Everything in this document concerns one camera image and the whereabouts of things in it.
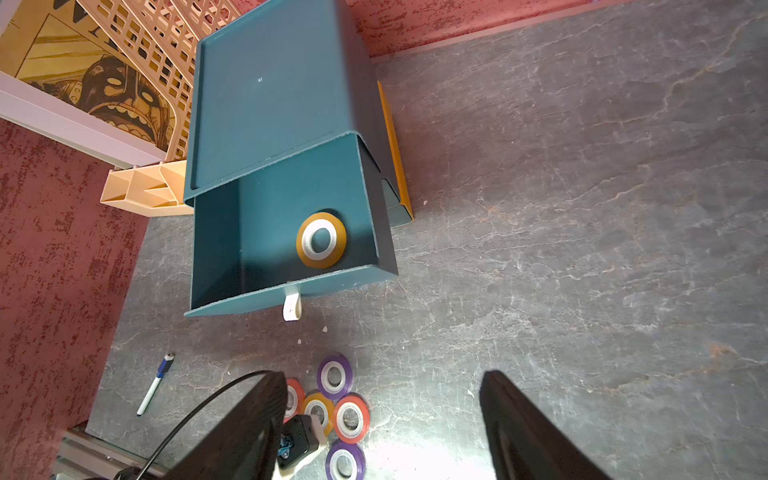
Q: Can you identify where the teal three-drawer cabinet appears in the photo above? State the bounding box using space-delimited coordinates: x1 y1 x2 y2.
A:
184 1 413 317

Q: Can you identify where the blue capped white marker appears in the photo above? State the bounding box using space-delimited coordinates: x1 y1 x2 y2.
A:
136 353 175 416

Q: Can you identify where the purple tape roll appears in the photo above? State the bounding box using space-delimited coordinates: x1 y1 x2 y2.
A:
317 355 354 402
325 441 366 480

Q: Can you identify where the red tape roll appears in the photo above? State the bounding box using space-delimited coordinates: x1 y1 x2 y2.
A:
334 394 371 444
284 378 305 423

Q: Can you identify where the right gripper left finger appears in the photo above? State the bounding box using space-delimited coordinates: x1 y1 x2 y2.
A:
165 372 287 479

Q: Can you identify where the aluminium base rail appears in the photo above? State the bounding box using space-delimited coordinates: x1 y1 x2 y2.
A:
51 424 146 479

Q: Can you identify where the beige plastic file organizer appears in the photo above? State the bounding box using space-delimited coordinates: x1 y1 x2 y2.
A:
81 0 241 217

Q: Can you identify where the yellow illustrated book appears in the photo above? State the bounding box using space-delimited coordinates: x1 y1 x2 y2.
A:
1 1 175 151

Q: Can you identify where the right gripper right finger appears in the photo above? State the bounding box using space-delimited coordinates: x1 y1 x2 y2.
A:
479 370 608 479

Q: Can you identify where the orange tape roll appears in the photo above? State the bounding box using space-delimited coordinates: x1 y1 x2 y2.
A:
296 212 348 269
301 391 335 436

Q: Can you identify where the lilac folder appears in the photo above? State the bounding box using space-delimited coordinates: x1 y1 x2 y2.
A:
1 73 166 168

